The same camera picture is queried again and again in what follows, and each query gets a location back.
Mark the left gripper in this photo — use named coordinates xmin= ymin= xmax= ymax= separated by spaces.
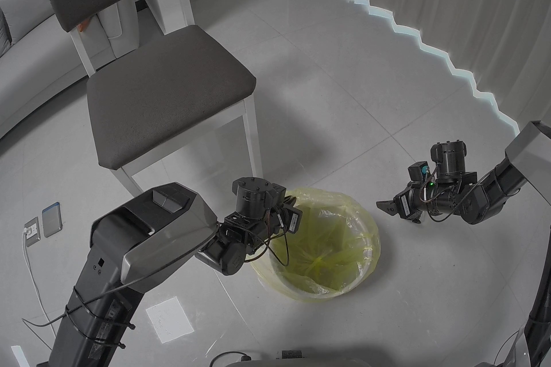
xmin=220 ymin=204 xmax=303 ymax=247

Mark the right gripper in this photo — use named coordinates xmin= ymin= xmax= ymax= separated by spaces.
xmin=377 ymin=180 xmax=457 ymax=220

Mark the yellow plastic bag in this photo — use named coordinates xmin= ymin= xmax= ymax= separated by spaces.
xmin=250 ymin=186 xmax=382 ymax=306

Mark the white trash bin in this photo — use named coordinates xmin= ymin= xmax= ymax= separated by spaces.
xmin=269 ymin=195 xmax=379 ymax=296

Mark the grey and white chair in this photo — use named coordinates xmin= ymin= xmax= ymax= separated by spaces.
xmin=48 ymin=0 xmax=264 ymax=196

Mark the light grey sofa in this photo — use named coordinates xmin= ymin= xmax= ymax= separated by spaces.
xmin=0 ymin=0 xmax=145 ymax=142

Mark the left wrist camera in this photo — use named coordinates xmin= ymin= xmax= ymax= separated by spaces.
xmin=267 ymin=184 xmax=288 ymax=207

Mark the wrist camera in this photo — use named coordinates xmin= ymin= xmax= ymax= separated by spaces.
xmin=267 ymin=184 xmax=288 ymax=207
xmin=408 ymin=161 xmax=432 ymax=185

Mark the black cable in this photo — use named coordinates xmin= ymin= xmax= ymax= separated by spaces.
xmin=245 ymin=195 xmax=298 ymax=268
xmin=211 ymin=350 xmax=252 ymax=367
xmin=21 ymin=309 xmax=67 ymax=328

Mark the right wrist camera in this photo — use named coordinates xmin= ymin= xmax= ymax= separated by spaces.
xmin=408 ymin=161 xmax=432 ymax=185

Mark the white cable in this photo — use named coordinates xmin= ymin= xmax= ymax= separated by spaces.
xmin=22 ymin=228 xmax=59 ymax=336

